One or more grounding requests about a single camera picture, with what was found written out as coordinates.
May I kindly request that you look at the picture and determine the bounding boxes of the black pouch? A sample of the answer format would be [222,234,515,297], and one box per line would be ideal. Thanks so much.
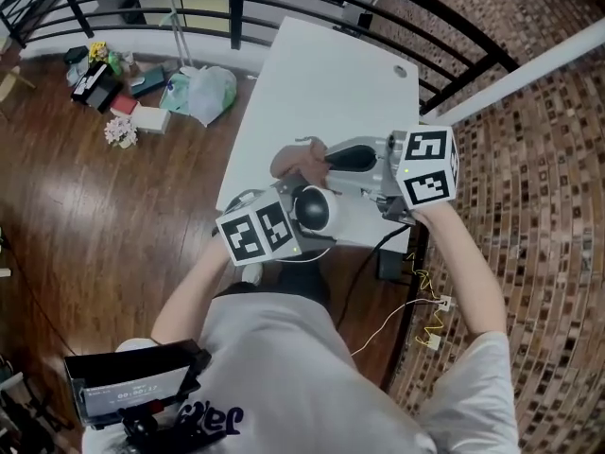
[63,44,90,65]

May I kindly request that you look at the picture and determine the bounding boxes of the black tripod stand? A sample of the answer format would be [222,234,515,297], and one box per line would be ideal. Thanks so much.
[0,352,62,454]

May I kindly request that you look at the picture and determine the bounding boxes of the person's left forearm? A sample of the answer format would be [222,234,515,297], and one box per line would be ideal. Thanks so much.
[150,235,237,348]

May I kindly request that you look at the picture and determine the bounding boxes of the black metal railing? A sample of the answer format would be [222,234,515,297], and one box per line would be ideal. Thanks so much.
[0,0,521,117]

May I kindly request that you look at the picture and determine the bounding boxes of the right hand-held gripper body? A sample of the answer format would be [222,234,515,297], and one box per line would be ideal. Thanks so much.
[358,125,461,227]

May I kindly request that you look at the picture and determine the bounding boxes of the person's right forearm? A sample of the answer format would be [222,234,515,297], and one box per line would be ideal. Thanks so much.
[409,200,510,345]

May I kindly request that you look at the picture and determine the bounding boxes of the dark teal box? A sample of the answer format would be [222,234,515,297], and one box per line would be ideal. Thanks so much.
[130,65,166,98]

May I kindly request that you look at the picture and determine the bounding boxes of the yellow cable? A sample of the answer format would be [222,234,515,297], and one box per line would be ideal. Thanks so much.
[406,252,445,347]

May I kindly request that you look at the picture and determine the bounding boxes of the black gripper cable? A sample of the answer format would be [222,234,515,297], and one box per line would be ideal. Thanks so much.
[333,223,413,333]

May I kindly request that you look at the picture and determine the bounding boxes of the small flower bouquet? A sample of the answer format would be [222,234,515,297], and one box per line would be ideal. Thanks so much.
[103,115,140,149]

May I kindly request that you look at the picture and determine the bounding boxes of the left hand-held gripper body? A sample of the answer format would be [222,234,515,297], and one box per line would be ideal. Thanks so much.
[215,189,304,269]

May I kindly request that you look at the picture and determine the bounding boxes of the person's left white shoe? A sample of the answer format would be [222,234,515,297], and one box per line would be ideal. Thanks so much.
[241,262,265,286]

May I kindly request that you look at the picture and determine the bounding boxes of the white cable loop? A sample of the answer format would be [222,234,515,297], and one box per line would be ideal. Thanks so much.
[278,246,332,264]

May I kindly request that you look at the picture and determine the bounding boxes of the person's white t-shirt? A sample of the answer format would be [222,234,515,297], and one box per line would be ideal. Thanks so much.
[82,293,521,454]

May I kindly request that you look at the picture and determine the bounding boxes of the brown cloth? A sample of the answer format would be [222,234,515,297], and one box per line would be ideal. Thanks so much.
[269,134,344,196]

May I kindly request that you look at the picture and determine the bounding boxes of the person's black trousers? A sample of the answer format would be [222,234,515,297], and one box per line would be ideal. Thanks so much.
[276,258,332,309]

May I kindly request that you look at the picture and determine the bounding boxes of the white plastic bag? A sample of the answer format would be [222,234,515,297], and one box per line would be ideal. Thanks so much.
[186,65,238,129]

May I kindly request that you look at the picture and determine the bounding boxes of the black monitor with timer screen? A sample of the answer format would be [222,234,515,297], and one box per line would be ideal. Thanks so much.
[63,338,213,432]

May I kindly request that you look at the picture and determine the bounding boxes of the white floor cable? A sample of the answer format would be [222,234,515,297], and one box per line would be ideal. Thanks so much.
[349,298,445,357]

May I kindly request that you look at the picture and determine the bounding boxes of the white pipe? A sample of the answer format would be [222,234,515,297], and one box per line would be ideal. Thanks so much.
[437,29,605,128]

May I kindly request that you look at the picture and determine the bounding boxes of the red box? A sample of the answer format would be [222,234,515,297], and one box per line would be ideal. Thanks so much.
[110,93,139,116]

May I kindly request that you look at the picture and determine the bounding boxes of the plain black box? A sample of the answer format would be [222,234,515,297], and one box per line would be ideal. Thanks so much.
[94,79,125,115]

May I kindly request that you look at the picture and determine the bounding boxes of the white table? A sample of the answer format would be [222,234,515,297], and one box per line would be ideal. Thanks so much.
[216,15,422,257]

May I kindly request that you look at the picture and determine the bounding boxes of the broom with pale pole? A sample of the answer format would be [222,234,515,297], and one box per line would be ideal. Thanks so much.
[166,0,196,70]

